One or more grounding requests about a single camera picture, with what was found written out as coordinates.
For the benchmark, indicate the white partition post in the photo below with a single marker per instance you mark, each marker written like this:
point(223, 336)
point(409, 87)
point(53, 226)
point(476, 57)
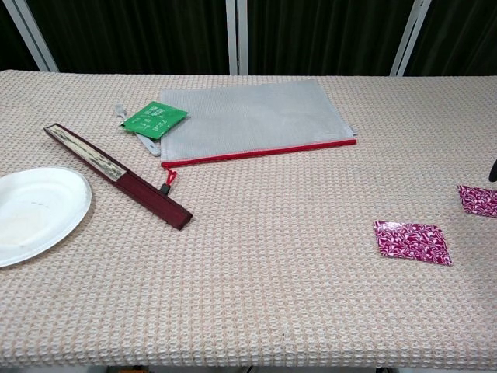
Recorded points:
point(237, 39)
point(37, 42)
point(410, 39)

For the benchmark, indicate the white paper plate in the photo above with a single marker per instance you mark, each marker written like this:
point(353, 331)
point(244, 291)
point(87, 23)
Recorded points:
point(35, 213)

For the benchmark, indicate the green sachet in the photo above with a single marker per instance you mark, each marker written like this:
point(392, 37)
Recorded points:
point(155, 118)

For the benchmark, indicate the dark red folding fan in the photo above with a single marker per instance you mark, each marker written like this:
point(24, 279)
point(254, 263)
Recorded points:
point(155, 198)

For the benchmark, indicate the grey mesh pouch red zipper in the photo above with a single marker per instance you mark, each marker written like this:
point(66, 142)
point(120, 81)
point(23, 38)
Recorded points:
point(252, 116)

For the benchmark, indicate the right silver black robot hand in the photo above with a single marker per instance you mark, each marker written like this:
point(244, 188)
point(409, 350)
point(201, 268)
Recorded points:
point(494, 169)

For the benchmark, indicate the beige waffle tablecloth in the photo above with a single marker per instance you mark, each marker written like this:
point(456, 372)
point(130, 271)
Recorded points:
point(272, 272)

